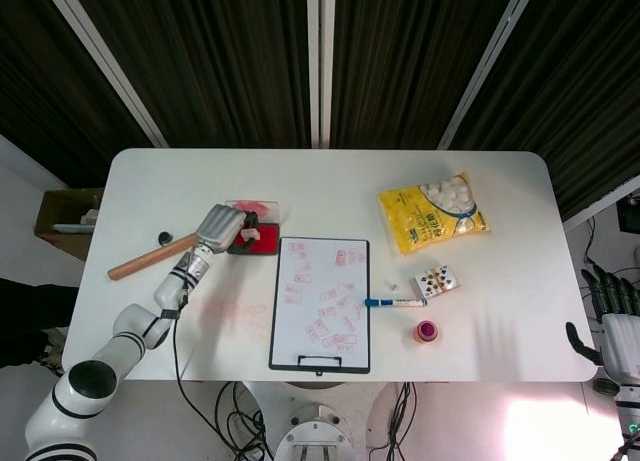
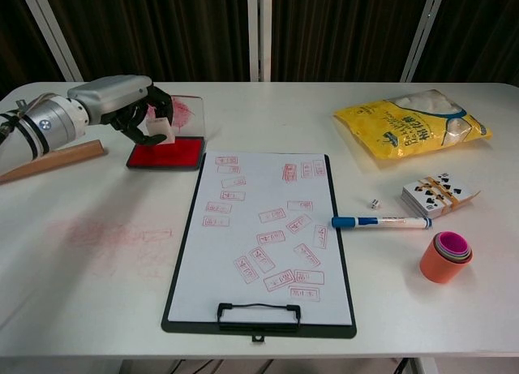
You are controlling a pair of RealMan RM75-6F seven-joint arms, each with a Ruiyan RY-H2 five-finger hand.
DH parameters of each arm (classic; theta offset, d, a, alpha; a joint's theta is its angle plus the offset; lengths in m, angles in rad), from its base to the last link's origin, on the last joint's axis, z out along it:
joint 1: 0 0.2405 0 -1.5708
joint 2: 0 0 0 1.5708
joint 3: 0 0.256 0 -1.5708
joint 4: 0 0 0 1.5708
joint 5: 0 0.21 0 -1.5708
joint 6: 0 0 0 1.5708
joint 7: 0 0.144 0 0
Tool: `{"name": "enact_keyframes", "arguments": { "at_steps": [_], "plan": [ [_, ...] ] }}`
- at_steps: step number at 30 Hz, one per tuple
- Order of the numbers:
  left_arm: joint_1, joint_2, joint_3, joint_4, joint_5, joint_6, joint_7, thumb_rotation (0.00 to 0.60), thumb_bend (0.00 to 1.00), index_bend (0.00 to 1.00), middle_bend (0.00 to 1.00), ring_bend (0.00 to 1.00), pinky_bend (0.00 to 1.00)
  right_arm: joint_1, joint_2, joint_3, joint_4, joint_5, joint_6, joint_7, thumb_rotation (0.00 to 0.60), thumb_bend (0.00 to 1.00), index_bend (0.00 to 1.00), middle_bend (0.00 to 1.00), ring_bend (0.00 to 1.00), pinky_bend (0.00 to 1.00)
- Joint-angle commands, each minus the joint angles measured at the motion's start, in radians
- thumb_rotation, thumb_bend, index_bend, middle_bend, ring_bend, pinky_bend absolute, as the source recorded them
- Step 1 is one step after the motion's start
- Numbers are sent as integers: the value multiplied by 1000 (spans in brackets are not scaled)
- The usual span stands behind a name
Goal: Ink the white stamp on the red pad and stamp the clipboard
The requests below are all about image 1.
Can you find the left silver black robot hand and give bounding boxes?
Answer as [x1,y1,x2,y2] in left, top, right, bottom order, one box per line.
[193,203,264,256]

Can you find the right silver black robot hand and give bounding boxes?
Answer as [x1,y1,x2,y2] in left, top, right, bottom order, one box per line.
[565,263,640,382]

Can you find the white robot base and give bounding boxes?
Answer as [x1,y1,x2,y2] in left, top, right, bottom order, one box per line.
[234,380,416,461]

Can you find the wooden rolling pin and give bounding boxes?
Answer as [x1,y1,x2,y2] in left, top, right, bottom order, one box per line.
[108,233,199,283]

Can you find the white paper with red stamps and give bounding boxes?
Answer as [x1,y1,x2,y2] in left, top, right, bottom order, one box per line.
[273,240,369,370]

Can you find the dark monitor device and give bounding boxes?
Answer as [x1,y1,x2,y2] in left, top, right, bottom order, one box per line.
[615,193,640,235]

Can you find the white items in box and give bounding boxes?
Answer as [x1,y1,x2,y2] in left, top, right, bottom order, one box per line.
[52,208,99,235]

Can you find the brown cardboard box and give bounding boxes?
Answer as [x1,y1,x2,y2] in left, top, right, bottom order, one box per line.
[33,187,105,262]

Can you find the black clipboard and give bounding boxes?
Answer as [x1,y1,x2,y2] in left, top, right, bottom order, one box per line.
[268,237,372,377]

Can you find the dark pleated curtain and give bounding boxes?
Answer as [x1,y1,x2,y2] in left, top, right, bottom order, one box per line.
[0,0,640,222]

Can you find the blue white marker pen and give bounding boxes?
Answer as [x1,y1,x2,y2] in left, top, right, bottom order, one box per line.
[363,296,429,309]

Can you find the banded playing card deck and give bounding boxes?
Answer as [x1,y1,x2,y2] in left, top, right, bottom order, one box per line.
[410,265,460,298]

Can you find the yellow bag of white balls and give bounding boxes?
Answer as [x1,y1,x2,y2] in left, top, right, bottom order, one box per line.
[377,170,492,256]

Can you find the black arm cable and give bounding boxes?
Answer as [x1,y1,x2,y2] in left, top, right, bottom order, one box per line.
[171,275,274,461]

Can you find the black floor cable bundle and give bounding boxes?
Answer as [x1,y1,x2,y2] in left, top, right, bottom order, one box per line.
[214,380,275,461]
[384,380,419,461]

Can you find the white frame post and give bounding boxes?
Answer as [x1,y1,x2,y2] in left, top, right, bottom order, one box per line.
[39,0,169,147]
[305,0,337,150]
[437,0,541,152]

